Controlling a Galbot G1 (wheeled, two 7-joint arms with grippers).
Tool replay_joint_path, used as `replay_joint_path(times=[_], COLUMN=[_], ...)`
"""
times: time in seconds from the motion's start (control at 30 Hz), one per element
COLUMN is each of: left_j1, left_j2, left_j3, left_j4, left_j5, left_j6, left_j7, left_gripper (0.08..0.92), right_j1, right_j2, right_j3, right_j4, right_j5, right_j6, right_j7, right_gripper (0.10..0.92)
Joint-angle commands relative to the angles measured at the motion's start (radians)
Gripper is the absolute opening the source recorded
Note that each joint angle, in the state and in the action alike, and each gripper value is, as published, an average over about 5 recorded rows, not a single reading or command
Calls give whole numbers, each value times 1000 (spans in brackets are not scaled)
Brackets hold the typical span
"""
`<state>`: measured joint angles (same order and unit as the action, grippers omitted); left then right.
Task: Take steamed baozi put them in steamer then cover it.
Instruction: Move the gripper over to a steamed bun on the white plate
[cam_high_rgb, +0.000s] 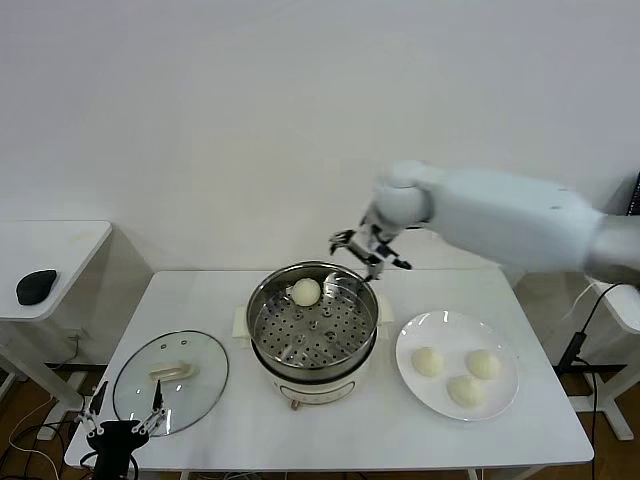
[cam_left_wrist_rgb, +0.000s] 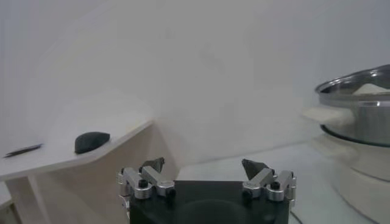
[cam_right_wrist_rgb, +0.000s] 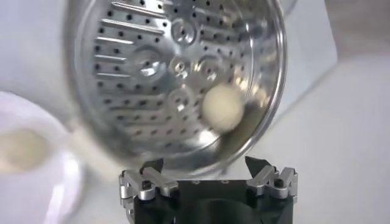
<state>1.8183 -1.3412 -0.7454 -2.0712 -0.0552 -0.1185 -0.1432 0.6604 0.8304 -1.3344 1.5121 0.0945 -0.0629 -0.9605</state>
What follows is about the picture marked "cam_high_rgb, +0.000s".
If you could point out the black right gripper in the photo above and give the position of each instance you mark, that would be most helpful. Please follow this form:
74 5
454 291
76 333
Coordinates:
367 252

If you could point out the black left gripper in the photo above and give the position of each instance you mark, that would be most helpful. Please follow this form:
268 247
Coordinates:
115 435

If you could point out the white steamed baozi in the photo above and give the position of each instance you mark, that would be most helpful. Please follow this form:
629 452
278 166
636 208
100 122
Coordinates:
305 292
483 363
427 361
466 391

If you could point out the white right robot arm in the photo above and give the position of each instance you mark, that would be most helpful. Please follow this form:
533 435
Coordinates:
500 215

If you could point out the perforated steel steamer basket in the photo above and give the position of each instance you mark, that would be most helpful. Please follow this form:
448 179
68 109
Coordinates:
310 345

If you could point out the white floor power adapter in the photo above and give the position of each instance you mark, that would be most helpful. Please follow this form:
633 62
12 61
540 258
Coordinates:
46 432

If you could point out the white round plate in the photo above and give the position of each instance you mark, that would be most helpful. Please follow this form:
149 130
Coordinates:
450 335

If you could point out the cream electric cooking pot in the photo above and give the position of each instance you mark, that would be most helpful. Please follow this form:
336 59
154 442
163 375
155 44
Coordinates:
320 390

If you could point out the black computer mouse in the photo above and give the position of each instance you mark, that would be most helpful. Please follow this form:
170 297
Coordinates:
35 287

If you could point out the white side desk with mouse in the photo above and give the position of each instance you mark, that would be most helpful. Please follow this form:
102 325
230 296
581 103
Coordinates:
50 260

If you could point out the black laptop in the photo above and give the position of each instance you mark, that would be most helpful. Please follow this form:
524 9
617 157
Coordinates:
635 195

